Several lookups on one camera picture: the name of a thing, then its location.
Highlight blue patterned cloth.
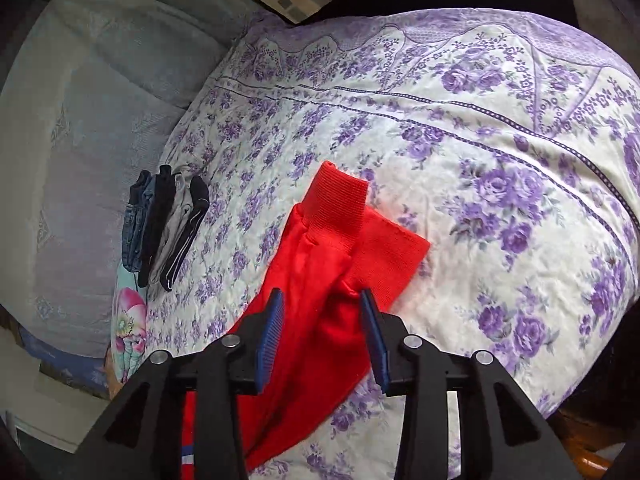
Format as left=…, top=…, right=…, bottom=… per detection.
left=20, top=324, right=112, bottom=397

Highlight teal pink flower blanket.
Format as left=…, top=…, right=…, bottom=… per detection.
left=102, top=260, right=149, bottom=392

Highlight purple floral bedsheet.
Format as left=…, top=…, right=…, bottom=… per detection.
left=112, top=7, right=640, bottom=480

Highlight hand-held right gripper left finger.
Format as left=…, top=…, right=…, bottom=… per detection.
left=65, top=287, right=286, bottom=480

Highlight folded black pants white stripe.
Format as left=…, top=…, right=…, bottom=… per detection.
left=159, top=176, right=210, bottom=292

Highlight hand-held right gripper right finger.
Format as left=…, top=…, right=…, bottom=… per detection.
left=360, top=288, right=584, bottom=480

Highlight red sweatshirt with stripes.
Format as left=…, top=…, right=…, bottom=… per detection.
left=181, top=161, right=432, bottom=473

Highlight folded grey pants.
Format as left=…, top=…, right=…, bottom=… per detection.
left=149, top=165, right=195, bottom=286

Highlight folded blue jeans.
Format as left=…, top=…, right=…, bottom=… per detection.
left=121, top=170, right=156, bottom=273

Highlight brown wooden furniture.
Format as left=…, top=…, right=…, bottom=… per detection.
left=550, top=404, right=622, bottom=480

